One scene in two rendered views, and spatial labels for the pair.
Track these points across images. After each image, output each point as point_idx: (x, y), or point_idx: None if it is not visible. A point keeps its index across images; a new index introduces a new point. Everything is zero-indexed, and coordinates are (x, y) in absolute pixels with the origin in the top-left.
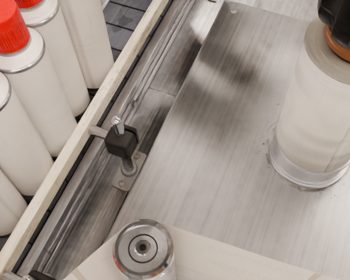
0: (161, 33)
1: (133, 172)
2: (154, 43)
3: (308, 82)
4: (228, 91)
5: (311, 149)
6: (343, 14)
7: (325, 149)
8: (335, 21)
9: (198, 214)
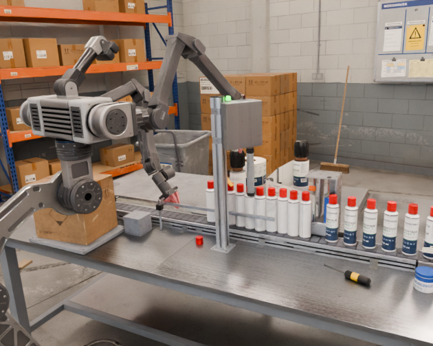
0: (200, 215)
1: None
2: (203, 215)
3: (240, 177)
4: None
5: (245, 190)
6: (241, 162)
7: (245, 189)
8: (240, 164)
9: None
